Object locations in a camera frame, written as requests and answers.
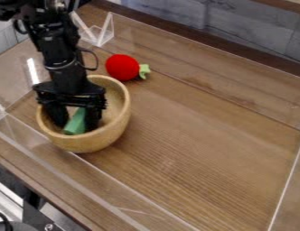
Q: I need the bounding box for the green rectangular block stick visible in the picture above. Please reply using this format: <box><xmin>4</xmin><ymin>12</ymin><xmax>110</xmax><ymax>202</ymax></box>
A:
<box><xmin>63</xmin><ymin>107</ymin><xmax>86</xmax><ymax>135</ymax></box>

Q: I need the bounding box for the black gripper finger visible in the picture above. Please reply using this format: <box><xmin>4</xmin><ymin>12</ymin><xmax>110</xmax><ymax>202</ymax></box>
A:
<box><xmin>84</xmin><ymin>107</ymin><xmax>103</xmax><ymax>132</ymax></box>
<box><xmin>44</xmin><ymin>104</ymin><xmax>68</xmax><ymax>127</ymax></box>

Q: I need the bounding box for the black stand under table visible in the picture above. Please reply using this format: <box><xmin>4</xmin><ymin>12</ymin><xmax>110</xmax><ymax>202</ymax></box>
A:
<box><xmin>0</xmin><ymin>201</ymin><xmax>64</xmax><ymax>231</ymax></box>

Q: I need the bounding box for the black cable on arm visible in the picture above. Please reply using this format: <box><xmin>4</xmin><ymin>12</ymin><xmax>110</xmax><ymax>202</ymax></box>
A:
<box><xmin>78</xmin><ymin>48</ymin><xmax>100</xmax><ymax>72</ymax></box>

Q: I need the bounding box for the clear acrylic tray wall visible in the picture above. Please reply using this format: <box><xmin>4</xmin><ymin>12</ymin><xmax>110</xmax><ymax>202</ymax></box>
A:
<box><xmin>0</xmin><ymin>107</ymin><xmax>198</xmax><ymax>231</ymax></box>

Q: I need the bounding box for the red plush radish toy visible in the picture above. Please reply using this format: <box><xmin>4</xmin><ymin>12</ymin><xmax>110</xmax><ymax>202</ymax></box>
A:
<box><xmin>106</xmin><ymin>54</ymin><xmax>151</xmax><ymax>81</ymax></box>

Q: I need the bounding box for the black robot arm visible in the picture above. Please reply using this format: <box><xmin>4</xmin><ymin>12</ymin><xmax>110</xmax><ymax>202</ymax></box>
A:
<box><xmin>0</xmin><ymin>0</ymin><xmax>106</xmax><ymax>132</ymax></box>

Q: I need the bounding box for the clear acrylic corner bracket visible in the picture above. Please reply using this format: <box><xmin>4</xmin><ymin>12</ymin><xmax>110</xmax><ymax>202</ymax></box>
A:
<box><xmin>70</xmin><ymin>12</ymin><xmax>115</xmax><ymax>48</ymax></box>

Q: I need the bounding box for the brown wooden bowl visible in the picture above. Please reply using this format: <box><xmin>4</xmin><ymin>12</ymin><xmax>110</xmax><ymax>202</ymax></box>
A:
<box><xmin>36</xmin><ymin>75</ymin><xmax>131</xmax><ymax>152</ymax></box>

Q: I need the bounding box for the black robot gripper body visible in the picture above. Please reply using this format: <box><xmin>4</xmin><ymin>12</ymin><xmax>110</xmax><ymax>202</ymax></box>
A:
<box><xmin>32</xmin><ymin>61</ymin><xmax>106</xmax><ymax>110</ymax></box>

